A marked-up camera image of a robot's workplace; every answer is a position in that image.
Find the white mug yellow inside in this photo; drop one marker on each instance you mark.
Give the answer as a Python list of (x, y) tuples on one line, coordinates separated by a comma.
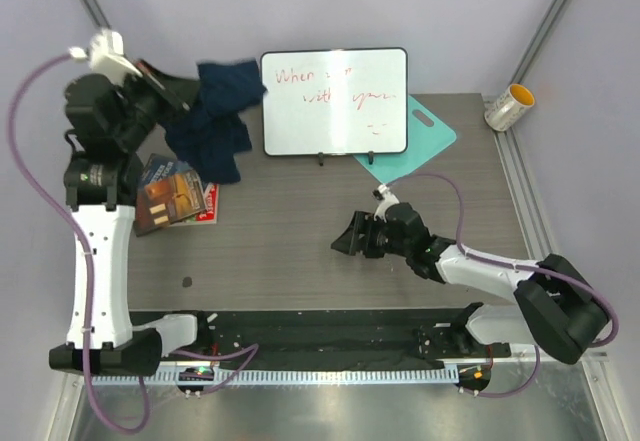
[(509, 107)]

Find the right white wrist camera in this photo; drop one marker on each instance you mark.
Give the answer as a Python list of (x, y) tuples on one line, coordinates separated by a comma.
[(385, 199)]

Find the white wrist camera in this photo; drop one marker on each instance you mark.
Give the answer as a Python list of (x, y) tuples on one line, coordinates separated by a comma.
[(105, 56), (385, 199)]

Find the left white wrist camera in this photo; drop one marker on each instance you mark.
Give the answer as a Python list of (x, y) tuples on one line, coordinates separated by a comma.
[(105, 56)]

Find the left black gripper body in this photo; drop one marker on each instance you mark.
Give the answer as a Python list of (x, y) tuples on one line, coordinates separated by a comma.
[(142, 117)]

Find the blue nineteen eighty-four book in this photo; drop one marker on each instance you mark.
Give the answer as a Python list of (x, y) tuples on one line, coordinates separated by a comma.
[(160, 167)]

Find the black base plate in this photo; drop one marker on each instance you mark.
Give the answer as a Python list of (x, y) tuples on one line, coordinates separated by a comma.
[(349, 339)]

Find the white whiteboard with red writing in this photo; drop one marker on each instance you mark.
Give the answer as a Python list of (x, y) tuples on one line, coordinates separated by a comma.
[(335, 102)]

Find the dark blue t shirt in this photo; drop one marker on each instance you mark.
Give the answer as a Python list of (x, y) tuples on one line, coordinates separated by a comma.
[(212, 133)]

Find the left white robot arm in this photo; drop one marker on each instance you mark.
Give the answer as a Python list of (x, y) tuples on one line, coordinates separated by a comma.
[(100, 201)]

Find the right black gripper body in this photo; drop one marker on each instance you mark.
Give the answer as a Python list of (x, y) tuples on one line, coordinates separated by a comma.
[(384, 242)]

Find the red paperback book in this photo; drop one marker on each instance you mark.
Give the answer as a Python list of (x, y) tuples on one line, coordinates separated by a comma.
[(210, 215)]

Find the aluminium rail frame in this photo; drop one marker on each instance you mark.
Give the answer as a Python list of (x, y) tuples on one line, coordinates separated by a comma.
[(312, 269)]

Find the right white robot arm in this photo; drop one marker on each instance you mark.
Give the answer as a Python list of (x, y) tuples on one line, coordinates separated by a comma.
[(548, 304)]

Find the dark orange cover book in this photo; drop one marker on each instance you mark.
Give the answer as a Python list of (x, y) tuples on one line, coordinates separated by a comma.
[(168, 201)]

